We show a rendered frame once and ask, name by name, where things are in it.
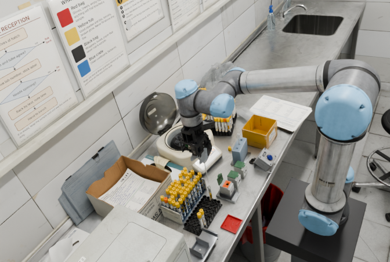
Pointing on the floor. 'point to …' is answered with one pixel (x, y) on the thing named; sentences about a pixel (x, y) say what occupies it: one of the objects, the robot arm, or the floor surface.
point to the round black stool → (378, 164)
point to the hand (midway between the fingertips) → (203, 159)
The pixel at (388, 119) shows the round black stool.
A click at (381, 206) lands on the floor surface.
